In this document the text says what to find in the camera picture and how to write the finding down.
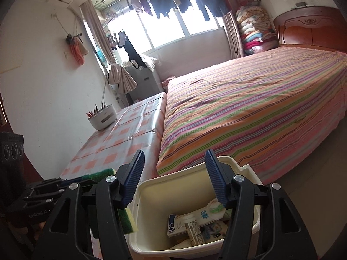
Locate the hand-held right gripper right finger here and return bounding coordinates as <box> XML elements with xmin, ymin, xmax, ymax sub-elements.
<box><xmin>205</xmin><ymin>149</ymin><xmax>318</xmax><ymax>260</ymax></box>

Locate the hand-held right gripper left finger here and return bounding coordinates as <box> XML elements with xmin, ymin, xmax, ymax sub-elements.
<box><xmin>31</xmin><ymin>149</ymin><xmax>145</xmax><ymax>260</ymax></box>

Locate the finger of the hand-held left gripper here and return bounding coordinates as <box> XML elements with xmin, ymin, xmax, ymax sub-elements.
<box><xmin>23</xmin><ymin>190</ymin><xmax>65</xmax><ymax>203</ymax></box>
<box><xmin>29</xmin><ymin>177</ymin><xmax>95</xmax><ymax>191</ymax></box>

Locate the cream plastic waste bin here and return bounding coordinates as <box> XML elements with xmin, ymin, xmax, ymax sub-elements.
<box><xmin>129</xmin><ymin>156</ymin><xmax>265</xmax><ymax>259</ymax></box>

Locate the white green wipes pack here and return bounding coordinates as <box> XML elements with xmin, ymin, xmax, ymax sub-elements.
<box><xmin>194</xmin><ymin>198</ymin><xmax>227</xmax><ymax>224</ymax></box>

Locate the yellow green sponge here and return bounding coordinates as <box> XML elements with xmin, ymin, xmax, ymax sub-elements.
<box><xmin>81</xmin><ymin>168</ymin><xmax>139</xmax><ymax>235</ymax></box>

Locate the white plastic bottle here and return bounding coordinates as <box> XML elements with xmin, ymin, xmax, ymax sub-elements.
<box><xmin>180</xmin><ymin>213</ymin><xmax>207</xmax><ymax>247</ymax></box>

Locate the white box blue print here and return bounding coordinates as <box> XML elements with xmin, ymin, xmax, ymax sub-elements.
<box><xmin>167</xmin><ymin>213</ymin><xmax>190</xmax><ymax>238</ymax></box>

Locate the white utensil holder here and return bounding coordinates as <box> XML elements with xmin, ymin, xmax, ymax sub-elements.
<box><xmin>86</xmin><ymin>103</ymin><xmax>119</xmax><ymax>131</ymax></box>

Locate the striped bed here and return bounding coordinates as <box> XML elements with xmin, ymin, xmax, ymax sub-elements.
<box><xmin>157</xmin><ymin>46</ymin><xmax>347</xmax><ymax>186</ymax></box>

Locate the grey covered appliance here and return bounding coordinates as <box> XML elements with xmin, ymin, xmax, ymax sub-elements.
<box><xmin>122</xmin><ymin>55</ymin><xmax>162</xmax><ymax>105</ymax></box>

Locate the tied striped curtain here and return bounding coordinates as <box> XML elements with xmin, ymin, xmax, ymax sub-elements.
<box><xmin>80</xmin><ymin>0</ymin><xmax>137</xmax><ymax>95</ymax></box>

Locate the black hanging garment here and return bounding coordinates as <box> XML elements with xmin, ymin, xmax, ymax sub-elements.
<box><xmin>123</xmin><ymin>34</ymin><xmax>145</xmax><ymax>69</ymax></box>

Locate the orange hanging cloth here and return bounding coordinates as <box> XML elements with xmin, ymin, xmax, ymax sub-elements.
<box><xmin>66</xmin><ymin>33</ymin><xmax>89</xmax><ymax>66</ymax></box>

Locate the hanging sock rack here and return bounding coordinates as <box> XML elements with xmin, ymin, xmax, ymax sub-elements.
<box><xmin>107</xmin><ymin>30</ymin><xmax>128</xmax><ymax>50</ymax></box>

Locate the loose striped curtain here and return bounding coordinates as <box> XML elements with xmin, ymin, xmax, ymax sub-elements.
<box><xmin>222</xmin><ymin>11</ymin><xmax>244</xmax><ymax>59</ymax></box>

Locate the window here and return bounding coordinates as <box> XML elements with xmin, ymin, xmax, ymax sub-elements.
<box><xmin>104</xmin><ymin>0</ymin><xmax>231</xmax><ymax>57</ymax></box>

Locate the stack of folded quilts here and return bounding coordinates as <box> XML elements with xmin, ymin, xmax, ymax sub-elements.
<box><xmin>235</xmin><ymin>0</ymin><xmax>280</xmax><ymax>57</ymax></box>

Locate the brown wooden headboard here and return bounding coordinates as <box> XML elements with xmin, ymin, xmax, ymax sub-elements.
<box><xmin>272</xmin><ymin>6</ymin><xmax>347</xmax><ymax>53</ymax></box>

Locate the metal wire rack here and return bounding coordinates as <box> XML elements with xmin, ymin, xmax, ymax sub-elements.
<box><xmin>93</xmin><ymin>1</ymin><xmax>126</xmax><ymax>26</ymax></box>

